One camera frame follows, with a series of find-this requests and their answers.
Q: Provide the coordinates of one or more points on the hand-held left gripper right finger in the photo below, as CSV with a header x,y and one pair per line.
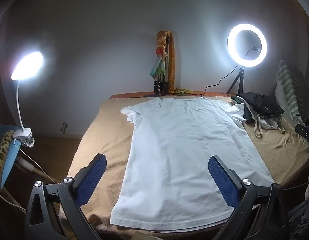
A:
x,y
223,180

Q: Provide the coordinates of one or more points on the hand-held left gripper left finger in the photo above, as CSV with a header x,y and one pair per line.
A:
x,y
90,180

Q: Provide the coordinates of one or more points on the white t-shirt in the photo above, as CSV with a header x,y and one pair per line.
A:
x,y
179,155

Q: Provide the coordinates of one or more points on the beige tote bag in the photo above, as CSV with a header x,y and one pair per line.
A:
x,y
265,124

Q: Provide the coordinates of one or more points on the green striped pillow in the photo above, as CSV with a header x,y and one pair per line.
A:
x,y
289,90

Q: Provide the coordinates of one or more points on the beige blanket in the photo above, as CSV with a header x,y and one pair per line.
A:
x,y
102,135

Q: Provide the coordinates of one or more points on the blue chair back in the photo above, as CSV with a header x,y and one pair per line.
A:
x,y
8,162

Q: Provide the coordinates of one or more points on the leopard print cloth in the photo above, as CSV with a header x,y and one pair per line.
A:
x,y
0,152

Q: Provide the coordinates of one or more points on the silver folded tripod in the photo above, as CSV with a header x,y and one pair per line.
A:
x,y
161,80

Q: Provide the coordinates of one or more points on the teal and yellow scarf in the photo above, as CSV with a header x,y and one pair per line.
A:
x,y
158,68

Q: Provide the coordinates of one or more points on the white clip-on desk lamp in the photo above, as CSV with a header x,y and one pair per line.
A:
x,y
27,65

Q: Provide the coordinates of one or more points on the metal wall tap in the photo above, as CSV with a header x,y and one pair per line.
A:
x,y
64,127

